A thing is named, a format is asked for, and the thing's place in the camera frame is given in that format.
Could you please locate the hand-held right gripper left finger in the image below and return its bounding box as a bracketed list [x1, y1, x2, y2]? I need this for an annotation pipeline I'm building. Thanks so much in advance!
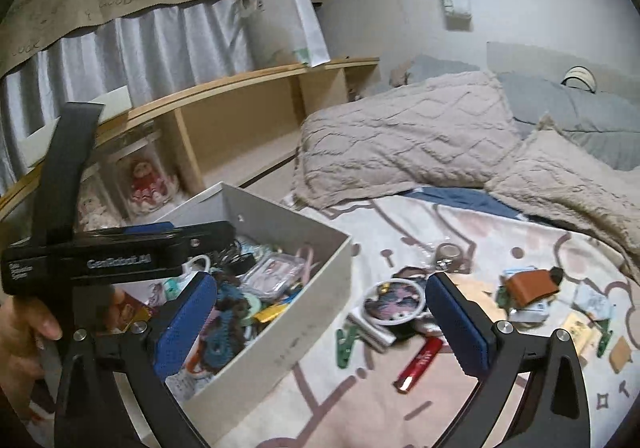
[54, 271, 219, 448]

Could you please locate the white plastic ring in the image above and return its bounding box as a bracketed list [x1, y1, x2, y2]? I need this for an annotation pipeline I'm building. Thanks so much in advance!
[186, 255, 211, 279]

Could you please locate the clear plastic card case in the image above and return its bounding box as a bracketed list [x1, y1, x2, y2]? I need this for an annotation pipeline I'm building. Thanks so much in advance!
[245, 253, 301, 289]

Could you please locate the wooden shelf unit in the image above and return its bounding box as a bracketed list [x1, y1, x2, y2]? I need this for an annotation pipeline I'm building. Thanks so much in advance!
[0, 57, 381, 249]

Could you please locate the white visor cap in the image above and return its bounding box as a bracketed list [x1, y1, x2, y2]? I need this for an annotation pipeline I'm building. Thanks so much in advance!
[560, 65, 598, 93]

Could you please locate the brown leather case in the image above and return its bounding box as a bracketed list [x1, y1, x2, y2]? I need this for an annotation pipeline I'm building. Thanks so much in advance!
[502, 267, 563, 309]

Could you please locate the white shoe box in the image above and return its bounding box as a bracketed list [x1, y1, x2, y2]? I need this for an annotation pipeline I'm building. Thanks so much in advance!
[107, 182, 353, 446]

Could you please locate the small white box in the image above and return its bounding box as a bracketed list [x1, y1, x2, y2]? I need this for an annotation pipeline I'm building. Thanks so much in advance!
[347, 308, 396, 349]

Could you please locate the cartoon printed blanket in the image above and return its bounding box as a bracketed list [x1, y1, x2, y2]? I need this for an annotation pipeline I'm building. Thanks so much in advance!
[165, 188, 640, 448]

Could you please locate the white board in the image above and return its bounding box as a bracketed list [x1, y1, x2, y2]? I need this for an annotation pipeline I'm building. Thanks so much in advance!
[30, 85, 133, 169]

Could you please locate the blue tissue pack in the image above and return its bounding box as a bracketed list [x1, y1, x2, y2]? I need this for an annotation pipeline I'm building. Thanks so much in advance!
[510, 305, 551, 326]

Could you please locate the person's left hand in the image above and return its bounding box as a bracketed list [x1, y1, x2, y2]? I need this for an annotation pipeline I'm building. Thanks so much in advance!
[0, 287, 127, 429]

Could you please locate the clear tape roll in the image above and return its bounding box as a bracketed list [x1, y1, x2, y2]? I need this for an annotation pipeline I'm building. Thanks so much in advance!
[434, 243, 468, 274]

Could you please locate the oval wooden box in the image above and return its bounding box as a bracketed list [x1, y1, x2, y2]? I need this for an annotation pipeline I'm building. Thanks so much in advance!
[452, 275, 506, 301]

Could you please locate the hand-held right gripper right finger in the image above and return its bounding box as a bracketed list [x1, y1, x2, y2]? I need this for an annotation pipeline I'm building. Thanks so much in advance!
[425, 271, 591, 448]

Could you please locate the red packet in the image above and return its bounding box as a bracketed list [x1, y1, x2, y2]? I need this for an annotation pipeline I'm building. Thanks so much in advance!
[117, 290, 153, 334]

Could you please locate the white tote bag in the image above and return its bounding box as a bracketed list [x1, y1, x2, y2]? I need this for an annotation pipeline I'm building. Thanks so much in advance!
[240, 0, 331, 69]

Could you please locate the red dressed doll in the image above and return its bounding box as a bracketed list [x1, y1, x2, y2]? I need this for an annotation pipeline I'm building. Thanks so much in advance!
[127, 158, 168, 209]

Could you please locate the grey duvet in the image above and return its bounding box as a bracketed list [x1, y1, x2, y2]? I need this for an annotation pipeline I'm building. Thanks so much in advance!
[497, 72, 640, 171]

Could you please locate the yellow packet box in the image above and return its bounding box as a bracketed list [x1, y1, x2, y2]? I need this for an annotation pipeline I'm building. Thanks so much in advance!
[560, 313, 598, 356]

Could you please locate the red tube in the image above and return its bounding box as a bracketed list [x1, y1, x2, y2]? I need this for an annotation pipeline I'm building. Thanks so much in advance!
[395, 337, 445, 393]

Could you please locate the dark blue cloth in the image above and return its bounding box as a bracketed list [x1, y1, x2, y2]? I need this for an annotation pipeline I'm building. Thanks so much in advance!
[405, 187, 526, 221]

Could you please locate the clear plastic wrapper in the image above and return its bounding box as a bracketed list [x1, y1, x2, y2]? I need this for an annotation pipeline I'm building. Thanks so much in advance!
[572, 280, 616, 319]

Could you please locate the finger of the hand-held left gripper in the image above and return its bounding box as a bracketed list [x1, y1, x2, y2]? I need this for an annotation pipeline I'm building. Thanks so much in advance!
[122, 222, 176, 236]
[170, 221, 236, 260]

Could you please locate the grey headboard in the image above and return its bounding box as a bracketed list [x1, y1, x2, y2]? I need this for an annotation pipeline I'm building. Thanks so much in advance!
[486, 41, 640, 96]

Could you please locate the beige fluffy blanket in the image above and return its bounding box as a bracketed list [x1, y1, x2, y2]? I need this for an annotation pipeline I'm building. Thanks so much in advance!
[292, 70, 640, 279]

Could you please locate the grey pillow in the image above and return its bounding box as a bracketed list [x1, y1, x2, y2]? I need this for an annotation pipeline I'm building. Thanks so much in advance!
[405, 54, 481, 84]

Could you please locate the dark green clothespin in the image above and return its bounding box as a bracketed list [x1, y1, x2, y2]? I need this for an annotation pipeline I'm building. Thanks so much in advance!
[596, 318, 613, 359]

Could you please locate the round white-rimmed mirror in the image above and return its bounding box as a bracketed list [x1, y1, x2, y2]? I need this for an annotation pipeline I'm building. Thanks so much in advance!
[362, 278, 428, 326]

